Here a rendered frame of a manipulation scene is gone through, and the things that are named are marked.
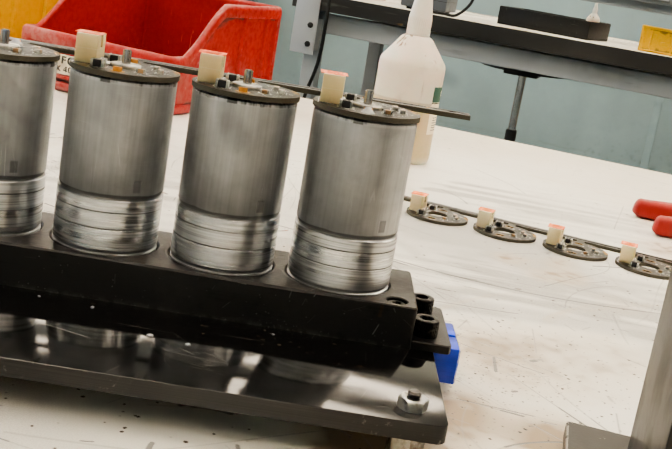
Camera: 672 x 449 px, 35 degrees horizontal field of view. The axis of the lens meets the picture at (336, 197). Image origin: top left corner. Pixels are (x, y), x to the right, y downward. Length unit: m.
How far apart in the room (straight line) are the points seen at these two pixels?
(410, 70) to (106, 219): 0.30
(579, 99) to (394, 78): 4.12
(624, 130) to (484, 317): 4.33
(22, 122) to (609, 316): 0.19
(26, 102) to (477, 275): 0.17
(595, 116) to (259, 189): 4.41
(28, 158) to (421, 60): 0.31
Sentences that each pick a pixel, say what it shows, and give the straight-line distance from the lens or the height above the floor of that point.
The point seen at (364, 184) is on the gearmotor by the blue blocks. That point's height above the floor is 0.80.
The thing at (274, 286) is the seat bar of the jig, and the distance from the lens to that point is 0.24.
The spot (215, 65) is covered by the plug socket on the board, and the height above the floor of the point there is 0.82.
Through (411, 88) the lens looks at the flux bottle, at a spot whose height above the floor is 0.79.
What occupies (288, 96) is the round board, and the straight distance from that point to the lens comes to 0.24.
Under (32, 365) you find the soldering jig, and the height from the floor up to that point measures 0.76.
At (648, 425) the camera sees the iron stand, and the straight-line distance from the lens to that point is 0.21.
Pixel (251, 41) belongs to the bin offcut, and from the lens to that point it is 0.63.
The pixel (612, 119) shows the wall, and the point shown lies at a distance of 4.64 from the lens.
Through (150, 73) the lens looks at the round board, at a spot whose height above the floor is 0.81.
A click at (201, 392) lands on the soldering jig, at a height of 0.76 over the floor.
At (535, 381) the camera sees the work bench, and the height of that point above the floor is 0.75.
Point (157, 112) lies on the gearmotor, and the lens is 0.24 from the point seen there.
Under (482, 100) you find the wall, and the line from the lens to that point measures 4.69.
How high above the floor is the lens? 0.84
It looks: 13 degrees down
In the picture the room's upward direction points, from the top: 10 degrees clockwise
